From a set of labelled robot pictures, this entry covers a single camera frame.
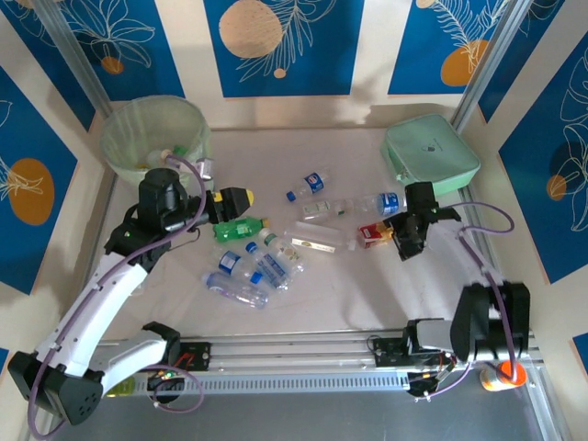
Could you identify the clear bottle blue white label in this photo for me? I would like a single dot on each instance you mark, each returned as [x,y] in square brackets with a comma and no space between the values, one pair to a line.
[389,203]

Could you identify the red printed package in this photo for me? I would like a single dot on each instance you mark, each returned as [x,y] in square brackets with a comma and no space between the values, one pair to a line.
[369,235]

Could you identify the crushed clear bottle blue label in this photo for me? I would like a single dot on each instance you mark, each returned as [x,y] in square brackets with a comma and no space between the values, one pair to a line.
[228,262]

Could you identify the clear bottle pale green cap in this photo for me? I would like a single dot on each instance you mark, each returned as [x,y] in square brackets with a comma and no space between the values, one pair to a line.
[285,252]

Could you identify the clear bottle blue printed label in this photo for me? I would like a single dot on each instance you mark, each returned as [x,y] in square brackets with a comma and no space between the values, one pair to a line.
[271,271]

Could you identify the clear bottle Pepsi label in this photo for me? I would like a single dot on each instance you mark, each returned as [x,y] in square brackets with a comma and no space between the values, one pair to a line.
[313,181]

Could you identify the small clear bottle white label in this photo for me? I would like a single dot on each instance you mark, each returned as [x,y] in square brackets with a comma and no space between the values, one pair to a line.
[317,209]

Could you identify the clear bottle light blue label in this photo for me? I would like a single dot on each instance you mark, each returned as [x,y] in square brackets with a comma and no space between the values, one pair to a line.
[234,291]

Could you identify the long clear bottle white cap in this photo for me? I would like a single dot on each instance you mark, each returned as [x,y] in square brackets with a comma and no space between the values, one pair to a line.
[317,236]

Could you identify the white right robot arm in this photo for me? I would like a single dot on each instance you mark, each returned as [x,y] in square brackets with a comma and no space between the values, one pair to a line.
[455,243]

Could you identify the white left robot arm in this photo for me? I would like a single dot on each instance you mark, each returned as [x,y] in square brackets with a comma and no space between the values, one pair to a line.
[92,312]

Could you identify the clear bin with green liner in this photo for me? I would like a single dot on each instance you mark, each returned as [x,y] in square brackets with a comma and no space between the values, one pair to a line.
[202,138]
[151,119]

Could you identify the mint green zip case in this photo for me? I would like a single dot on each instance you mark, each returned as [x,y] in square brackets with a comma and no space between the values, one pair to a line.
[427,147]

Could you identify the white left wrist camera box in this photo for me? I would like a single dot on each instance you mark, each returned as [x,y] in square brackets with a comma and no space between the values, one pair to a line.
[205,168]

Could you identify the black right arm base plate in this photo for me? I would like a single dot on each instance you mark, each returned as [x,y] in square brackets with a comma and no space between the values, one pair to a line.
[386,353]

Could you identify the aluminium frame post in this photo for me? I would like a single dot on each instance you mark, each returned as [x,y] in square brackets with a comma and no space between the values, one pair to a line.
[487,64]
[64,41]

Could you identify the aluminium front frame rail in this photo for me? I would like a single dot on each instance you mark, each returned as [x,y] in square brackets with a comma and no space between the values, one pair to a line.
[285,349]

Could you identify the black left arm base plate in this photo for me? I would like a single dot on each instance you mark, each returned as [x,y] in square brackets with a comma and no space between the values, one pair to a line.
[197,356]

